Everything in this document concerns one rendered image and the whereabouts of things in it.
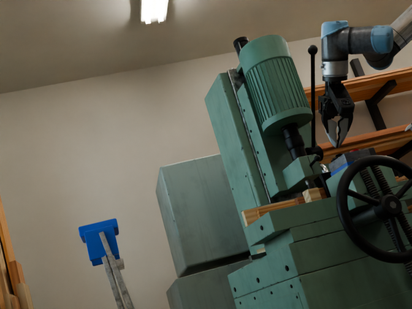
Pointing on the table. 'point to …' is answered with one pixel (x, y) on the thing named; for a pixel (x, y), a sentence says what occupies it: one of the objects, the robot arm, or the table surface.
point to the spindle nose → (293, 140)
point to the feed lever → (313, 105)
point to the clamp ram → (325, 182)
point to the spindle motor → (274, 84)
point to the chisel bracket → (301, 171)
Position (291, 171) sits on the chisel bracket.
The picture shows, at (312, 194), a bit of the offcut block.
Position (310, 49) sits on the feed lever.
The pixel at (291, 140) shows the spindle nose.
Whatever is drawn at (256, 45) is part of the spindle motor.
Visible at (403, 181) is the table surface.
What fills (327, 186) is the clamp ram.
